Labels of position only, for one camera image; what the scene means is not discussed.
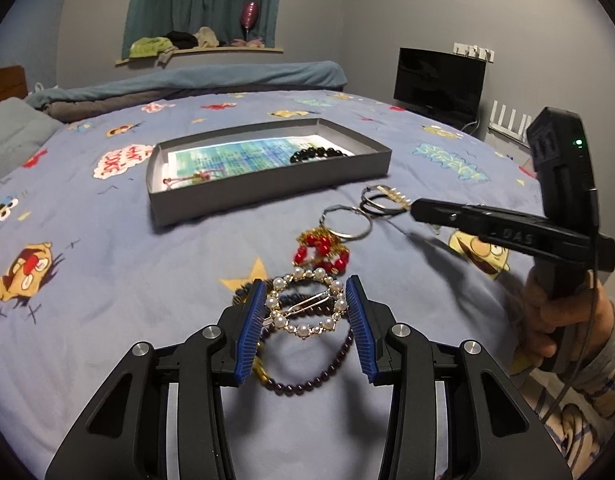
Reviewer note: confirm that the white wall hook rack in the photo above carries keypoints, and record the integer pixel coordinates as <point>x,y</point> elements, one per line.
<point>475,52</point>

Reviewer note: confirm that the grey blanket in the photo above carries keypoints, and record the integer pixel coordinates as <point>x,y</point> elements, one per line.
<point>112,102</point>

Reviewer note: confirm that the beige cloth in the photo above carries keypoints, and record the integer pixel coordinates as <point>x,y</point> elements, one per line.
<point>207,36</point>

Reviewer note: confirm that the grey blue pillow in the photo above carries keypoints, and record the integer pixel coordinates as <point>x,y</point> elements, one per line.
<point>12,135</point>

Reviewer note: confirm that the white router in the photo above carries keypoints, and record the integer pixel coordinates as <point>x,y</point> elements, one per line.
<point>510,122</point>

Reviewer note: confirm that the wooden window sill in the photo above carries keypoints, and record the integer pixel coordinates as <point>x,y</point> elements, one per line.
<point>212,51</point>

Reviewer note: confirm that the black cloth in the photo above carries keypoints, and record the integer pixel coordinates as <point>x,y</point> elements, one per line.
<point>182,38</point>

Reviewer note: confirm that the small pink green ornament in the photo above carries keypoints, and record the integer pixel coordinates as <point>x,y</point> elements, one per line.
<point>190,178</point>

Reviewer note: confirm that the blue green printed paper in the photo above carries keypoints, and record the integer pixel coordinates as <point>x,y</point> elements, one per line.
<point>237,157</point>

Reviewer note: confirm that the person's right hand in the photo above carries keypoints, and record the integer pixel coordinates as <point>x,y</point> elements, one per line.
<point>537,327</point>

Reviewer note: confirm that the green cloth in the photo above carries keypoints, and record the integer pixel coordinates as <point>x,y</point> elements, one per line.
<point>147,46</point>

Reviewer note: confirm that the blue cartoon printed bed sheet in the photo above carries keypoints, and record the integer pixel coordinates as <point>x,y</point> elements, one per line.
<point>112,270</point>

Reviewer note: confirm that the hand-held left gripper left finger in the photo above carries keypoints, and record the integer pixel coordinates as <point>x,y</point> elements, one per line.
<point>250,331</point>

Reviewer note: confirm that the grey cardboard box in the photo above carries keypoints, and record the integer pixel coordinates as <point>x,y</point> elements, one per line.
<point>267,185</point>

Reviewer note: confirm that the purple balloon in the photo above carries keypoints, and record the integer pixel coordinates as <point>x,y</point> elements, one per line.
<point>250,15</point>

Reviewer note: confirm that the wooden headboard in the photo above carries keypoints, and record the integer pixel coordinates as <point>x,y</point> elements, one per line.
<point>4,85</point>

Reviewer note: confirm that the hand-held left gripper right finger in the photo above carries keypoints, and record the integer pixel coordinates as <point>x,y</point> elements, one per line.
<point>360,331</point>

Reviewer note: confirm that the round pearl hair clip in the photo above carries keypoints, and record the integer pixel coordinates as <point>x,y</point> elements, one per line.
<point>307,330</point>

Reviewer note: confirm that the blue blanket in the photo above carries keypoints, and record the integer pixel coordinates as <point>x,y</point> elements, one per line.
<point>212,77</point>

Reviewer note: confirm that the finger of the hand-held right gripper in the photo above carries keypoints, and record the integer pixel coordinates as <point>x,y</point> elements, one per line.
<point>440,212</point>

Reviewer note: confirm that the black flat screen monitor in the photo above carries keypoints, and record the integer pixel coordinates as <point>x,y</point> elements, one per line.
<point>437,82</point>

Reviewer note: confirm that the person's right forearm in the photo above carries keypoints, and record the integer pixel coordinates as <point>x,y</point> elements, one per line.
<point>595,385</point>

